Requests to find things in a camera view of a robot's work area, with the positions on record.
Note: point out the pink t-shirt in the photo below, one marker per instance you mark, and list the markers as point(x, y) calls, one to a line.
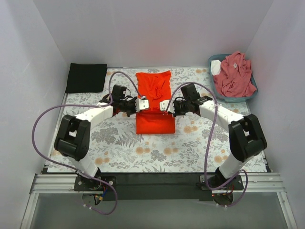
point(234, 78)

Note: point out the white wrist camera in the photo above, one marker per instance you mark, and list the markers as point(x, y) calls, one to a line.
point(142, 104)
point(166, 106)

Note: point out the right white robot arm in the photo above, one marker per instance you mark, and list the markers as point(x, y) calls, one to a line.
point(246, 138)

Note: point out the orange t-shirt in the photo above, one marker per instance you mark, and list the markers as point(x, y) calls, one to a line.
point(156, 88)

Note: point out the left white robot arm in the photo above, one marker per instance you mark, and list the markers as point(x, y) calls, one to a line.
point(73, 137)

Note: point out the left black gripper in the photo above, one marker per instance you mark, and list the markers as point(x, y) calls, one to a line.
point(133, 105)

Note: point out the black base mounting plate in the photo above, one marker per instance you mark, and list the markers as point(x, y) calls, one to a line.
point(158, 186)

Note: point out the teal laundry basket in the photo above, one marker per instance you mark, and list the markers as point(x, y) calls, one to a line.
point(221, 57)

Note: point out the aluminium rail frame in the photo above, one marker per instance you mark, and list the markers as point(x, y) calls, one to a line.
point(71, 183)

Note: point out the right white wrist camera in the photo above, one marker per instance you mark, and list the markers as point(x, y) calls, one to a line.
point(166, 106)

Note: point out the folded black t-shirt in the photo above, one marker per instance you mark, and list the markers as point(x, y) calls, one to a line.
point(86, 78)

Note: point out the white t-shirt in basket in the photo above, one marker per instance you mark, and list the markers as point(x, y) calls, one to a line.
point(215, 67)

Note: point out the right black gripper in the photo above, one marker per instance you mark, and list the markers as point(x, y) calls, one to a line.
point(176, 108)

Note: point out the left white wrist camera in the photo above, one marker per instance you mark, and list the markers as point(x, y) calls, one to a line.
point(142, 104)

